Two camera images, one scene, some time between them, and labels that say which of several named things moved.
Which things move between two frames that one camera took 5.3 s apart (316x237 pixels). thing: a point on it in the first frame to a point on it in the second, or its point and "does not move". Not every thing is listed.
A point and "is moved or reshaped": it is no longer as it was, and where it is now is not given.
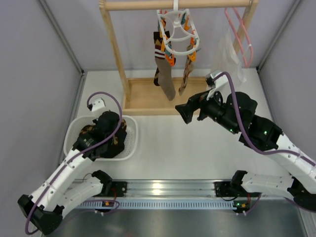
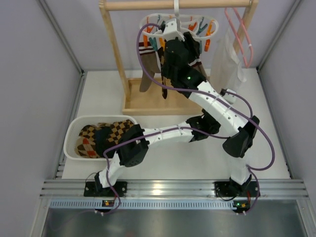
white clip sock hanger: x=178 y=35 is moved or reshaped
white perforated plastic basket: x=74 y=124 does not move
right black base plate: x=224 y=189 does not move
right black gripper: x=202 y=108 to x=175 y=42
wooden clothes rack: x=139 y=96 does not move
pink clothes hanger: x=248 y=64 does not move
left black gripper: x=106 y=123 to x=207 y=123
